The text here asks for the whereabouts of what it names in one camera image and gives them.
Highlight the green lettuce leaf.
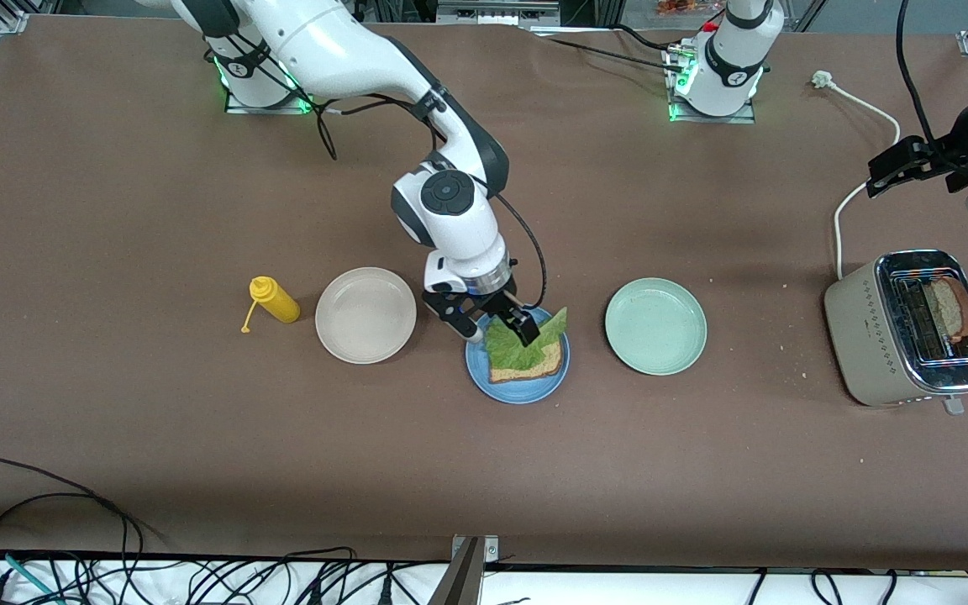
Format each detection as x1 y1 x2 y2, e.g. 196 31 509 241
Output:
484 307 569 371

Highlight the brown bread slice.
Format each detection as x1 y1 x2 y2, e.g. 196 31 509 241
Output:
488 340 565 385

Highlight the blue round plate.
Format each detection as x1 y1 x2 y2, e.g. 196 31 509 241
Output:
466 302 571 405

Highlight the beige round plate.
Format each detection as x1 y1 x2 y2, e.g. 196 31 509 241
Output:
315 267 418 366

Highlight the pale green round plate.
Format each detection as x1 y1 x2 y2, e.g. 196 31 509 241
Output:
605 277 708 376

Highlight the bread slice with dark crust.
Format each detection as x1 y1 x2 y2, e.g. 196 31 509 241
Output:
928 277 968 344

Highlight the beige chrome toaster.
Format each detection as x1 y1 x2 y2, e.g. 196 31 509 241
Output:
823 249 968 416

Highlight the yellow mustard squeeze bottle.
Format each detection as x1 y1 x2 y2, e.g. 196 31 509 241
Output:
240 276 301 334

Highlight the white lower shelf board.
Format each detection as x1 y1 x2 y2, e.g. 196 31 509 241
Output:
0 556 968 605

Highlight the grey power strip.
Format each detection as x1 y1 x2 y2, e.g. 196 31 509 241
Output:
436 0 562 26

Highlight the white toaster power cord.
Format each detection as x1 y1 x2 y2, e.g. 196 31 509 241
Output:
812 71 902 281

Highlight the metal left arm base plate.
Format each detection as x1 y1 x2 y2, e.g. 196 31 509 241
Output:
665 46 758 124

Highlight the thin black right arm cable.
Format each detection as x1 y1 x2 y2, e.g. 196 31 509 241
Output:
224 29 451 160

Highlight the aluminium profile post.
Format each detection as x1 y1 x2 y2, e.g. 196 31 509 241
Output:
429 535 502 605

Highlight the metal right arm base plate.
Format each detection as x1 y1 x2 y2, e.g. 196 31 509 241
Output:
224 35 318 115

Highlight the black base power cable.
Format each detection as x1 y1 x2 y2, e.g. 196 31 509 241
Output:
530 24 687 72

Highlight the teal cable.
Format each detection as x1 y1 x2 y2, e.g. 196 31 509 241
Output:
0 548 65 605

